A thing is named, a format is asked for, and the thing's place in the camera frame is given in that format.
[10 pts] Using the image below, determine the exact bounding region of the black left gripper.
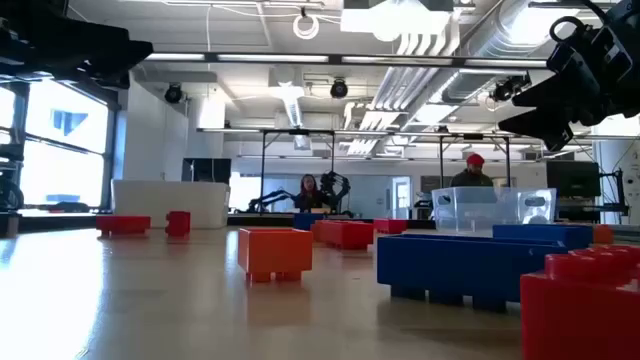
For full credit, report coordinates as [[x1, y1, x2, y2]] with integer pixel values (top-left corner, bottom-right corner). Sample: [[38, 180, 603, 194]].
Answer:
[[0, 14, 154, 91]]

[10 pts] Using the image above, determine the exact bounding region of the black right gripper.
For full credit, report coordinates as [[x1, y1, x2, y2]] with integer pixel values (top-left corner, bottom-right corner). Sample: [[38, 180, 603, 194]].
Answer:
[[498, 0, 640, 153]]

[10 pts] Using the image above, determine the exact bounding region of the blue toy brick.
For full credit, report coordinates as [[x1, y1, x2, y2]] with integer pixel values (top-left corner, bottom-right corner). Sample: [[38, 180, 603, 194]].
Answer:
[[376, 233, 569, 314], [492, 223, 595, 251], [293, 213, 326, 232]]

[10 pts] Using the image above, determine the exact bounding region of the red toy brick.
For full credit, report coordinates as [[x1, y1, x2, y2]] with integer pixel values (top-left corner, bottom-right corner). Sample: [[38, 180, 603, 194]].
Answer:
[[519, 243, 640, 360], [319, 220, 375, 251], [165, 210, 192, 238], [373, 218, 408, 235], [95, 214, 152, 239]]

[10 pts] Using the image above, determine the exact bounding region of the small square orange toy brick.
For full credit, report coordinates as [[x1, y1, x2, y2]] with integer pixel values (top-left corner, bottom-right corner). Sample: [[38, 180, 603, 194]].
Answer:
[[237, 227, 314, 284]]

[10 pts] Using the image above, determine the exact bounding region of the black monitor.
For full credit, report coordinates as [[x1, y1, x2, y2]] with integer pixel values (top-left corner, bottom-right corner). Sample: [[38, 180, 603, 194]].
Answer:
[[545, 159, 602, 199]]

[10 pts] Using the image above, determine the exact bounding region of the large bright window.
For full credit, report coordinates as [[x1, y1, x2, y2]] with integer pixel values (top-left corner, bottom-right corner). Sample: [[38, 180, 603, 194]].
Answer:
[[0, 74, 119, 211]]

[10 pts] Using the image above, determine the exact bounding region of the person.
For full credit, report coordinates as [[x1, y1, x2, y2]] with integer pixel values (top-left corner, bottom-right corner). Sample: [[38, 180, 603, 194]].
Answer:
[[449, 153, 495, 189], [293, 173, 326, 211]]

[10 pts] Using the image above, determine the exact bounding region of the black monitor stand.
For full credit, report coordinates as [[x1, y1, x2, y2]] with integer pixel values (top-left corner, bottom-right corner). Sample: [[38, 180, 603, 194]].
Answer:
[[597, 168, 630, 217]]

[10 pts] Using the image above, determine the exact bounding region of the clear plastic bin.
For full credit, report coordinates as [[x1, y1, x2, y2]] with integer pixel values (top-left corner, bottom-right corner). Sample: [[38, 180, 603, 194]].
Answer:
[[431, 186, 558, 237]]

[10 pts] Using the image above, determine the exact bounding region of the opaque white plastic bin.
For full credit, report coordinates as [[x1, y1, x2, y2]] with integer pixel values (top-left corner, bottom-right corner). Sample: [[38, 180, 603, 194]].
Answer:
[[111, 179, 231, 230]]

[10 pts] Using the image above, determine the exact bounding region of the black wheeled equipment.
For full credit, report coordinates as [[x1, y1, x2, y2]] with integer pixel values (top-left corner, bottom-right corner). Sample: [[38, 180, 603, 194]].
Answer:
[[0, 143, 25, 214]]

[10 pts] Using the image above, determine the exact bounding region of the white door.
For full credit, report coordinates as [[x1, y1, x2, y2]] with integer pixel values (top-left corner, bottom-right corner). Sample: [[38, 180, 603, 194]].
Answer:
[[392, 175, 413, 220]]

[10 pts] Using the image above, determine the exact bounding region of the black beam with light strips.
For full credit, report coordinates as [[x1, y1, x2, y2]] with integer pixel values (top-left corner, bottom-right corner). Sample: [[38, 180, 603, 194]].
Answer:
[[144, 51, 549, 69]]

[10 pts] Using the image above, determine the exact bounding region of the black ceiling camera mount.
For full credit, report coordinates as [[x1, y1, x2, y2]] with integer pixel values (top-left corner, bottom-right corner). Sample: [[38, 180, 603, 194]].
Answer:
[[489, 73, 532, 104]]

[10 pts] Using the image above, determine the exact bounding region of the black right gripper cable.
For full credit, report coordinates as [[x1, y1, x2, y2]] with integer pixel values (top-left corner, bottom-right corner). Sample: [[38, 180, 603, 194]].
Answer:
[[548, 14, 586, 44]]

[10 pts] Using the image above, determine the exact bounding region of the black metal rig frame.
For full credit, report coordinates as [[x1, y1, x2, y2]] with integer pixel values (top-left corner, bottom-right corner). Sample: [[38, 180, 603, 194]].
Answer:
[[437, 130, 512, 190], [258, 127, 337, 216]]

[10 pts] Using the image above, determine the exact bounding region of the silver ventilation duct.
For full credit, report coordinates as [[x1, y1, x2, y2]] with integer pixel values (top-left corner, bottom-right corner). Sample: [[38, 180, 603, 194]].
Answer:
[[442, 4, 556, 104]]

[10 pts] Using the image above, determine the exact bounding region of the black aluminium table frame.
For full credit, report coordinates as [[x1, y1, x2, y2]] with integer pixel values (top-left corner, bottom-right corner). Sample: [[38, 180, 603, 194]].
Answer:
[[0, 211, 436, 239]]

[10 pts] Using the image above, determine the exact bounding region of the white ceiling vent duct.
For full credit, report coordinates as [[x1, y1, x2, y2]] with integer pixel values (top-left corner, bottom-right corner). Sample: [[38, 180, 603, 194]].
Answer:
[[268, 67, 307, 129]]

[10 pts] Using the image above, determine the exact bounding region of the white coiled cable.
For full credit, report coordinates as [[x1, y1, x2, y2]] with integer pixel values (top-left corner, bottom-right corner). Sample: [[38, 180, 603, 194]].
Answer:
[[292, 12, 321, 41]]

